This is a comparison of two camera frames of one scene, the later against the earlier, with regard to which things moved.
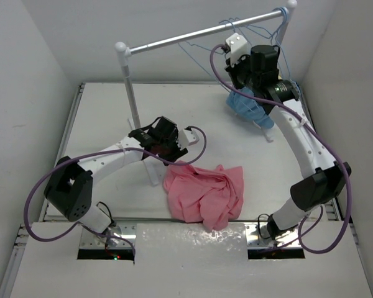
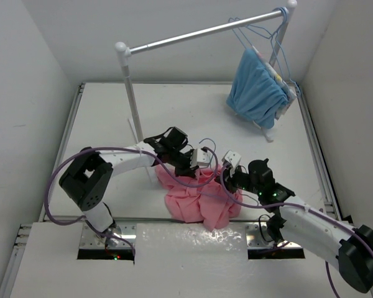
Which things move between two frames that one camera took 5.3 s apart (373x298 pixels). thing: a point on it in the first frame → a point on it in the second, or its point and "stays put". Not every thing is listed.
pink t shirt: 212,197 stays put
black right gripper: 233,69 → 229,179
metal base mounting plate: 191,235 stays put
